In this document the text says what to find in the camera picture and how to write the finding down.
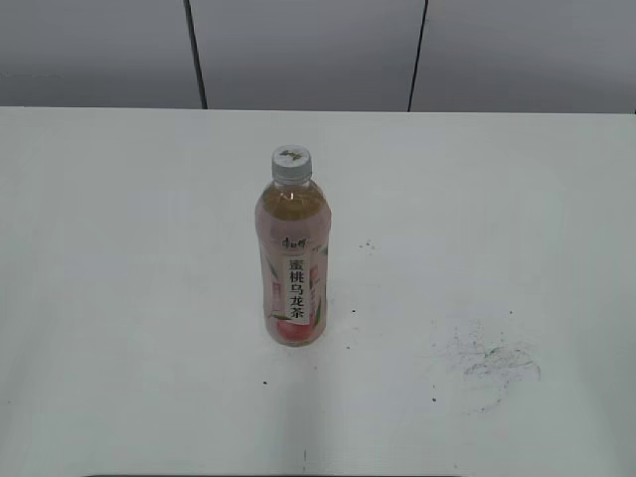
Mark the peach oolong tea bottle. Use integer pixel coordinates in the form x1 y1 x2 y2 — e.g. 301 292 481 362
255 180 332 347

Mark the white bottle cap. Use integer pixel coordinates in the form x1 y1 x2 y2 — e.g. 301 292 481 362
271 145 313 185

